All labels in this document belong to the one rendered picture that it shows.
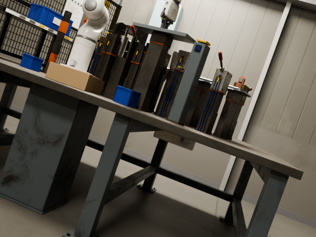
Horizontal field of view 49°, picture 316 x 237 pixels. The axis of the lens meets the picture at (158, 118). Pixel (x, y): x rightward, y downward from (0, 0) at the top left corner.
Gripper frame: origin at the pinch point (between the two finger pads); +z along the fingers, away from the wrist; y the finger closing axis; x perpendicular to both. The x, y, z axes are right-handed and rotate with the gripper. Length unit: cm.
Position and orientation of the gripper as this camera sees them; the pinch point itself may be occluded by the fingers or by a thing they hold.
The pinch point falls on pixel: (163, 27)
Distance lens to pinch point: 205.0
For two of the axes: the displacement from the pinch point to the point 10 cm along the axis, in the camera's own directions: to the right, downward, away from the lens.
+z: -3.3, 9.4, 0.4
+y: 5.5, 1.6, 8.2
